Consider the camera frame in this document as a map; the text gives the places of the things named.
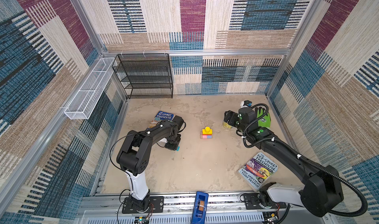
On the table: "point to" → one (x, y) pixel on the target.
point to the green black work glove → (265, 121)
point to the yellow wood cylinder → (208, 128)
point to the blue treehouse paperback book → (161, 116)
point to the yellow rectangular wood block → (204, 132)
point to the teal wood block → (178, 148)
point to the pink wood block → (204, 136)
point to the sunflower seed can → (227, 126)
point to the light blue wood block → (209, 136)
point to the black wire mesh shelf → (145, 75)
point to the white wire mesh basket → (82, 104)
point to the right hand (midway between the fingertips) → (230, 116)
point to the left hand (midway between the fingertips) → (179, 142)
